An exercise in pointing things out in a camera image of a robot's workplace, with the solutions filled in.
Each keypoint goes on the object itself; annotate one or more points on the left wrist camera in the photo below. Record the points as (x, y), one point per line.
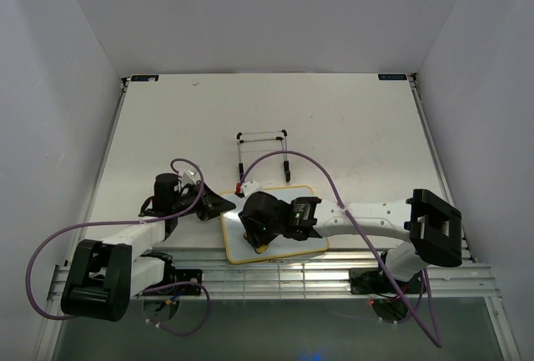
(187, 173)

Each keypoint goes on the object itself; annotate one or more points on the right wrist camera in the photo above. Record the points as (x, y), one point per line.
(243, 190)

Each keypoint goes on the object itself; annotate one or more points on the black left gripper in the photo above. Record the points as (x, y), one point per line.
(211, 204)

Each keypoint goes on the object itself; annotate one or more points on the aluminium table frame rail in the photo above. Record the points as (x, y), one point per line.
(200, 245)

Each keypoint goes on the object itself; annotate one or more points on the black wire whiteboard stand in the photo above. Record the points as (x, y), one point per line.
(255, 143)

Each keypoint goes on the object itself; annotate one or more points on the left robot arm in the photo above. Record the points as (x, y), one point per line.
(105, 274)

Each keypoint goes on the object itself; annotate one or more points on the yellow-framed whiteboard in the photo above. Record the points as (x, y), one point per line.
(302, 241)

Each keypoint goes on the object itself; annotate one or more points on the yellow bone-shaped eraser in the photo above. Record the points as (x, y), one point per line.
(261, 249)

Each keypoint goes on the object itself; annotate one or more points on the blue label left corner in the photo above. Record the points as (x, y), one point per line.
(144, 78)

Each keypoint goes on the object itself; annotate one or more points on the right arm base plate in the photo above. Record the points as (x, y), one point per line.
(373, 281)

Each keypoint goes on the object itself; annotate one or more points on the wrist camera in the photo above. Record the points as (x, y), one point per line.
(187, 173)
(243, 190)

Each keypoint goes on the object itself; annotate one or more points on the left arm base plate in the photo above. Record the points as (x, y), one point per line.
(178, 282)

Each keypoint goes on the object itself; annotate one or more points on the blue label corner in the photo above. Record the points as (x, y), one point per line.
(144, 78)
(392, 77)

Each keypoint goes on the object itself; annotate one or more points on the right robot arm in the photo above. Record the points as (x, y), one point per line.
(427, 227)

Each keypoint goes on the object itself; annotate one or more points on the blue label right corner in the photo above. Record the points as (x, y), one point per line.
(392, 77)

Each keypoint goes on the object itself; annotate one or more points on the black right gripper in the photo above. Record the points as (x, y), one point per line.
(254, 236)

